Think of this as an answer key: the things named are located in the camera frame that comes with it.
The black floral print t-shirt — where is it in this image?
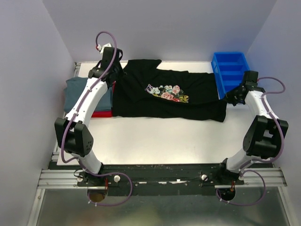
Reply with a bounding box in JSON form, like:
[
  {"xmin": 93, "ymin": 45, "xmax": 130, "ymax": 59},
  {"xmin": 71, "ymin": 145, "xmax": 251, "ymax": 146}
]
[{"xmin": 112, "ymin": 59, "xmax": 227, "ymax": 122}]

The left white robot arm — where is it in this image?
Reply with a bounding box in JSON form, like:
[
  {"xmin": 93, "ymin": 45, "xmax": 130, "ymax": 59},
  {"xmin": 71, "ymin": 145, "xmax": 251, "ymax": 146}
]
[{"xmin": 55, "ymin": 47, "xmax": 124, "ymax": 186}]

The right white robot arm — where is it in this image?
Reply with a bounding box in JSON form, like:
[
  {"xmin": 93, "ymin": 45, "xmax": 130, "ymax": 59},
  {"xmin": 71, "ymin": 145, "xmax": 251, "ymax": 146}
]
[{"xmin": 216, "ymin": 71, "xmax": 289, "ymax": 185}]

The blue plastic bin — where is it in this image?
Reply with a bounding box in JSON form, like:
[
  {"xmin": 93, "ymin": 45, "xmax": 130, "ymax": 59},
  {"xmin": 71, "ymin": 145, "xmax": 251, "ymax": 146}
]
[{"xmin": 211, "ymin": 52, "xmax": 250, "ymax": 104}]

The folded red t-shirt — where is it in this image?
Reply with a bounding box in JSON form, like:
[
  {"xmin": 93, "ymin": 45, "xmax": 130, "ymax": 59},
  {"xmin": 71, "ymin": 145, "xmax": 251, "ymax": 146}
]
[{"xmin": 91, "ymin": 85, "xmax": 115, "ymax": 118}]

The folded teal t-shirt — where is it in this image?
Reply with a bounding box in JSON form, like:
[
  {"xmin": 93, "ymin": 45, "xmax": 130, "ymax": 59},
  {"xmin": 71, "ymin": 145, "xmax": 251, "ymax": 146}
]
[{"xmin": 64, "ymin": 77, "xmax": 113, "ymax": 113}]

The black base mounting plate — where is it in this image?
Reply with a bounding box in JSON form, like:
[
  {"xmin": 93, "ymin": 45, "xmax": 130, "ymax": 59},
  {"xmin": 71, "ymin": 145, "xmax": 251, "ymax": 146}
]
[{"xmin": 48, "ymin": 163, "xmax": 276, "ymax": 197}]

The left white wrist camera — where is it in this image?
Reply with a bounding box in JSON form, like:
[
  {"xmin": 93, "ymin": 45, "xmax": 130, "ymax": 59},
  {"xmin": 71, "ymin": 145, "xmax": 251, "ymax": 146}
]
[{"xmin": 95, "ymin": 42, "xmax": 112, "ymax": 53}]

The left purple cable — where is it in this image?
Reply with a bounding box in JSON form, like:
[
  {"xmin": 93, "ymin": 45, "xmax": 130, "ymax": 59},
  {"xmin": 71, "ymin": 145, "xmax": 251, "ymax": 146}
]
[{"xmin": 60, "ymin": 31, "xmax": 134, "ymax": 208}]

